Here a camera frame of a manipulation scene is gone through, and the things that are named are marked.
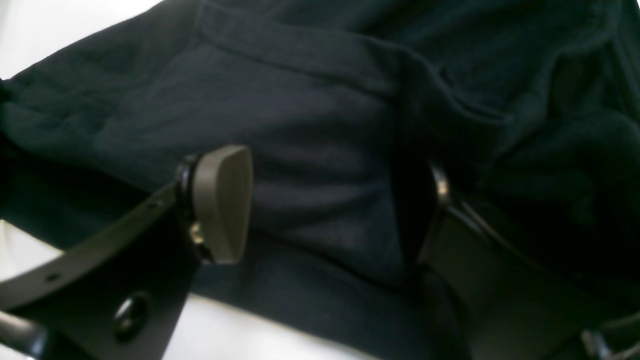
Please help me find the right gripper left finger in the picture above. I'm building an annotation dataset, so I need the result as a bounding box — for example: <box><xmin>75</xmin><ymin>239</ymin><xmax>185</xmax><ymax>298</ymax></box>
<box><xmin>1</xmin><ymin>145</ymin><xmax>254</xmax><ymax>360</ymax></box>

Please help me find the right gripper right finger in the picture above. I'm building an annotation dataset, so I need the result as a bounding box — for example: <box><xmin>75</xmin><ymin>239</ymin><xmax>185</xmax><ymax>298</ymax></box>
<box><xmin>395</xmin><ymin>160</ymin><xmax>639</xmax><ymax>360</ymax></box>

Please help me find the black T-shirt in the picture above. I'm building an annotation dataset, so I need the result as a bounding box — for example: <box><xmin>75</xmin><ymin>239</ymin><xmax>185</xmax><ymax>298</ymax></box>
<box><xmin>1</xmin><ymin>0</ymin><xmax>639</xmax><ymax>360</ymax></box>

